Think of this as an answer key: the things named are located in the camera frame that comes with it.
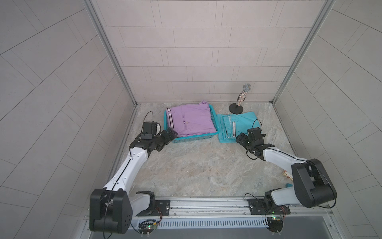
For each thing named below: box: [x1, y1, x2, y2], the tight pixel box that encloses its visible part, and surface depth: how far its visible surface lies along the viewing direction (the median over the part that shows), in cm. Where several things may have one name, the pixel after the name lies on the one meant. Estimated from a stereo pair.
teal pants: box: [216, 111, 262, 143], surface depth 103 cm
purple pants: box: [166, 100, 217, 137], surface depth 97 cm
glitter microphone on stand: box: [228, 83, 252, 115], surface depth 101 cm
